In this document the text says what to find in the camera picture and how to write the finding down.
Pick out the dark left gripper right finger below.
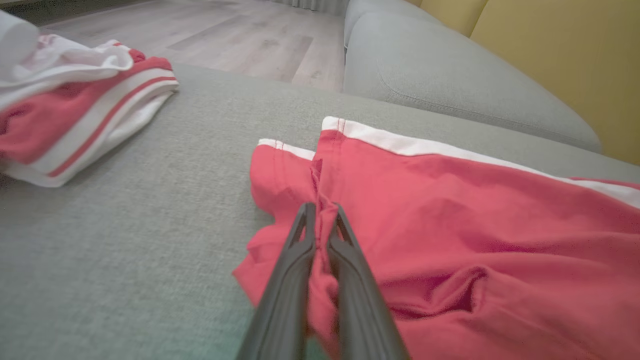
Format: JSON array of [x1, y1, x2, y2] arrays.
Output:
[[326, 203, 412, 360]]

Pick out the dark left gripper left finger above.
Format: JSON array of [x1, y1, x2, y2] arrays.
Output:
[[235, 202, 317, 360]]

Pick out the red shorts with white stripe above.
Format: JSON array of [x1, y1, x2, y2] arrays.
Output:
[[232, 116, 640, 360]]

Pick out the red Bulls basketball jersey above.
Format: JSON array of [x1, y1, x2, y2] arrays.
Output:
[[0, 34, 180, 189]]

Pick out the large grey sofa seat cushion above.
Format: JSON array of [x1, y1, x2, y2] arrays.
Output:
[[0, 62, 640, 360]]

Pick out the small grey sofa cushion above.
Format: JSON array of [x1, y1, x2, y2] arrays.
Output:
[[342, 0, 603, 155]]

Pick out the grey curtain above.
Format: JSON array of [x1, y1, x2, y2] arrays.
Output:
[[270, 0, 351, 17]]

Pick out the narrow yellow back panel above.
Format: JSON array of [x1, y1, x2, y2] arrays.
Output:
[[407, 0, 490, 38]]

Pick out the wide yellow back panel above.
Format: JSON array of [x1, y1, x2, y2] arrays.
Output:
[[470, 0, 640, 166]]

